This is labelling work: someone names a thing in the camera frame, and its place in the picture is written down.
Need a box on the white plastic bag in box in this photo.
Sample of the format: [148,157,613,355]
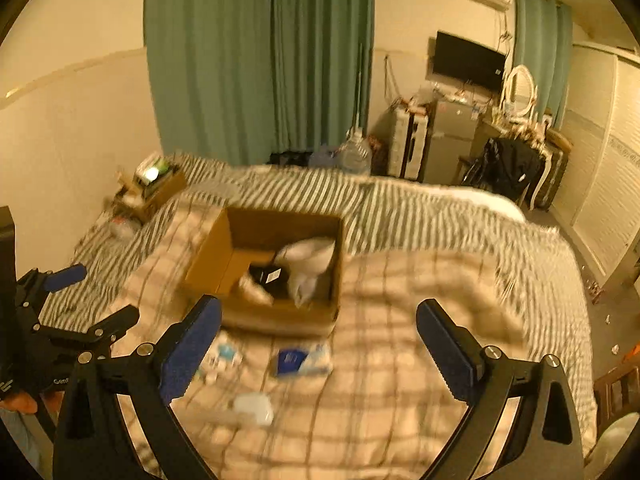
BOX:
[275,237,337,309]

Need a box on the brown wooden chair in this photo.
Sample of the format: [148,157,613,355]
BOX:
[592,364,640,427]

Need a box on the white plastic pouch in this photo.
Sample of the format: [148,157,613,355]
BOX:
[231,392,275,429]

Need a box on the large clear water bottle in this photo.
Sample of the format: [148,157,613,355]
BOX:
[340,129,374,176]

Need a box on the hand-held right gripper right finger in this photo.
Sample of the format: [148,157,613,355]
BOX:
[416,298,586,480]

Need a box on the person's left hand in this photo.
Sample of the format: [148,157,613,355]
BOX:
[0,393,39,415]

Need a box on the white wardrobe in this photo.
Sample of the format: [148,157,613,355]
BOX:
[550,42,640,287]

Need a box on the white oval mirror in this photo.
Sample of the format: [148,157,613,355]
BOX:
[501,64,539,122]

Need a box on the small cardboard box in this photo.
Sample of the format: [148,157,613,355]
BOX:
[111,156,189,224]

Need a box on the black television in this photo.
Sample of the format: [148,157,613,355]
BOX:
[432,30,507,94]

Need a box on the small white printed packet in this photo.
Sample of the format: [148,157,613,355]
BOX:
[199,332,245,386]

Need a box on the black item with white label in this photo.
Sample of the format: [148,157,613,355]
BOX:
[247,262,291,301]

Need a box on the narrow green curtain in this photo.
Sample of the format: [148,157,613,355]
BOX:
[512,0,575,131]

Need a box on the striped blanket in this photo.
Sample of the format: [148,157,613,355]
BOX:
[40,152,599,441]

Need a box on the black jacket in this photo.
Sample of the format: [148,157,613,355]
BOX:
[482,137,546,197]

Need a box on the large open cardboard box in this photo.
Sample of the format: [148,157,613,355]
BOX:
[184,205,347,339]

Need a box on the grey fridge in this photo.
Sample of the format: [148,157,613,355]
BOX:
[420,100,484,186]

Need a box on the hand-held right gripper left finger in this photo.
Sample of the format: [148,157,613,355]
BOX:
[52,294,223,480]

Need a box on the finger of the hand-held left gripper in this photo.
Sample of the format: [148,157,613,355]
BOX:
[37,304,141,357]
[16,263,89,327]

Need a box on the white pillow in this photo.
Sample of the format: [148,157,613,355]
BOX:
[584,412,640,480]

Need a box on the green and white package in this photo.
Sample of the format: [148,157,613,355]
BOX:
[136,156,174,184]

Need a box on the blue and white packet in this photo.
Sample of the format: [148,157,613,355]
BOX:
[273,342,335,379]

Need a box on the plaid blanket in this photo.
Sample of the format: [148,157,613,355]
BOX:
[107,195,599,480]

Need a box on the black bag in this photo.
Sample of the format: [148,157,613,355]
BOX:
[267,149,314,167]

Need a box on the wide green curtain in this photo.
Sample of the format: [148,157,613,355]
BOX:
[144,0,376,167]

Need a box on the white suitcase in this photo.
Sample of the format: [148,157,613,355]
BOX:
[387,102,430,181]

